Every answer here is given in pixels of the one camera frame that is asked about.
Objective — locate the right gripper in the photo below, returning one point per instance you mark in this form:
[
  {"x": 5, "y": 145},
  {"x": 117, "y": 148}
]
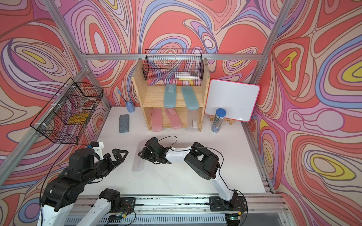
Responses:
[{"x": 144, "y": 155}]

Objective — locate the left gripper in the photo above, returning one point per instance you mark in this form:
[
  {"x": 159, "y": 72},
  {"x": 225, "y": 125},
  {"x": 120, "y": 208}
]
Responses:
[{"x": 112, "y": 164}]

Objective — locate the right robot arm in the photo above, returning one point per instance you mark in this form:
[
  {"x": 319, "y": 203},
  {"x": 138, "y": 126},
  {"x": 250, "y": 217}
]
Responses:
[{"x": 202, "y": 160}]

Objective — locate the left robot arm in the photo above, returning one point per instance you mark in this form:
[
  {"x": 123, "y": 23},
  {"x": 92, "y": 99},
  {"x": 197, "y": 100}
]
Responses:
[{"x": 84, "y": 167}]

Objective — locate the wooden two-tier shelf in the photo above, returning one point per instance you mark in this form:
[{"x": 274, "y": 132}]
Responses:
[{"x": 159, "y": 104}]

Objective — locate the clear pencil case lower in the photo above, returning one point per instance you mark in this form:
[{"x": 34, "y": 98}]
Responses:
[{"x": 192, "y": 121}]

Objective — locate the pencil tube blue lid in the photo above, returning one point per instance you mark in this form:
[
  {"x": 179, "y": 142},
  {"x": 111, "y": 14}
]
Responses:
[{"x": 220, "y": 112}]

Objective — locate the box in shelf basket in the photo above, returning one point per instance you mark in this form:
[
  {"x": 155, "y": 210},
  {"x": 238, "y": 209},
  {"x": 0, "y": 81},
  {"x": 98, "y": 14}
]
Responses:
[{"x": 186, "y": 75}]

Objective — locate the grey felt eraser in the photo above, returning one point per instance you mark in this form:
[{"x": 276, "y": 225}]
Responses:
[{"x": 123, "y": 124}]

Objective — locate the blue pen cup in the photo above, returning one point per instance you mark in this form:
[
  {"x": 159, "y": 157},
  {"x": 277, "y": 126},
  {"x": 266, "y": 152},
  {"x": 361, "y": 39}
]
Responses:
[{"x": 129, "y": 104}]

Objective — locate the tape roll in basket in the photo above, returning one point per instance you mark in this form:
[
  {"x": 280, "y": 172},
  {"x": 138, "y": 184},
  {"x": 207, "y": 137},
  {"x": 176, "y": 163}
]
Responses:
[{"x": 87, "y": 104}]

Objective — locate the wooden easel stand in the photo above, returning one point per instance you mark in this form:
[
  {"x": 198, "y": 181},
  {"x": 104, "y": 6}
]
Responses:
[{"x": 223, "y": 121}]

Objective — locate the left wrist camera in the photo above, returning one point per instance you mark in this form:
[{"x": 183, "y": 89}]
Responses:
[{"x": 97, "y": 147}]

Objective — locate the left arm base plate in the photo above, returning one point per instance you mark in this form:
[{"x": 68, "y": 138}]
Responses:
[{"x": 122, "y": 204}]

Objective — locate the yellow item in wall basket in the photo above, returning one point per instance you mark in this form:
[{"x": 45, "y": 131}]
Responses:
[{"x": 78, "y": 119}]

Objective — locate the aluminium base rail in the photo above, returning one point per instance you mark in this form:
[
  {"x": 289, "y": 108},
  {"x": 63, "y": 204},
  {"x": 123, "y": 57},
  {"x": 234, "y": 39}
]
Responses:
[{"x": 264, "y": 209}]

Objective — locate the black wire basket on wall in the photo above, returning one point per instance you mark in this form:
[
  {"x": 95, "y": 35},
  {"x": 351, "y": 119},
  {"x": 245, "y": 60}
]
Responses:
[{"x": 66, "y": 102}]

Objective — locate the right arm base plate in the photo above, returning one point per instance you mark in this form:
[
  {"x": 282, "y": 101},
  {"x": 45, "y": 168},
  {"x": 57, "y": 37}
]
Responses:
[{"x": 238, "y": 204}]

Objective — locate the black wire basket on shelf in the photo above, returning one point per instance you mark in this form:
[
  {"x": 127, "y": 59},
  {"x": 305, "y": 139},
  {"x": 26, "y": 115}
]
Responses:
[{"x": 160, "y": 65}]

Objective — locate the white board pink frame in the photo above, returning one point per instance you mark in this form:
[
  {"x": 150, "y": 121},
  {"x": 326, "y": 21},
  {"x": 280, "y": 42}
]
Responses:
[{"x": 238, "y": 99}]

